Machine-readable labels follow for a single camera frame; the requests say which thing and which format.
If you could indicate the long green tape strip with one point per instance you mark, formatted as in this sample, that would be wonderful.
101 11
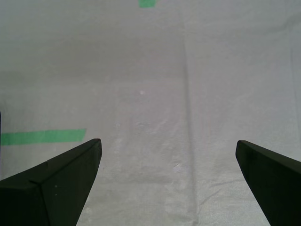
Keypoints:
42 137

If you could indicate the small green tape mark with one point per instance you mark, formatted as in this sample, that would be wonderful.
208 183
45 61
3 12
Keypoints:
147 3

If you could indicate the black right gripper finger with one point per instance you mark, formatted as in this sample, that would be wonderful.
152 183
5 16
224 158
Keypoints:
58 188
277 183

